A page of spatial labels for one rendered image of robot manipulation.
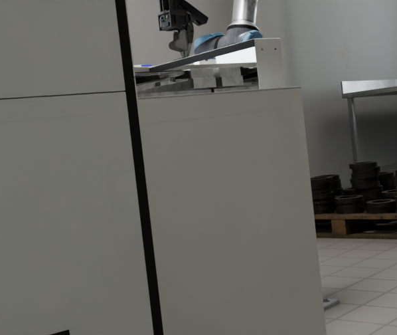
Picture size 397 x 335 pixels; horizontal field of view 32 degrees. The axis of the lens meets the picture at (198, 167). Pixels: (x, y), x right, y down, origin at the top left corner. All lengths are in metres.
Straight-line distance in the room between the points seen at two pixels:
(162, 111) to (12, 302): 0.60
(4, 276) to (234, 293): 0.69
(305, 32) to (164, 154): 4.66
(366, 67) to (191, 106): 5.47
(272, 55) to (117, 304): 0.88
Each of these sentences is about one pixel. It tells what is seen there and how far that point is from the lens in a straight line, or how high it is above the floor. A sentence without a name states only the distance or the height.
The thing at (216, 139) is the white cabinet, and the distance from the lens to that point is 1.69.
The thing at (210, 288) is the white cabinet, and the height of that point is 0.35.
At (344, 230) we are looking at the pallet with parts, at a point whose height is 0.05.
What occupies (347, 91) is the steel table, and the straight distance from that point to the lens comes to 6.24.
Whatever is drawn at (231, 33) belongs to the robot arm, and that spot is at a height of 1.06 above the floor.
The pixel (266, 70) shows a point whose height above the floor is 0.87.
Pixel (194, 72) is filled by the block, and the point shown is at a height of 0.90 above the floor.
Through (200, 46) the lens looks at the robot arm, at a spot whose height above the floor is 1.04.
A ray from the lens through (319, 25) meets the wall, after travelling 6.40.
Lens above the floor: 0.72
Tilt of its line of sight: 3 degrees down
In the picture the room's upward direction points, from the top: 6 degrees counter-clockwise
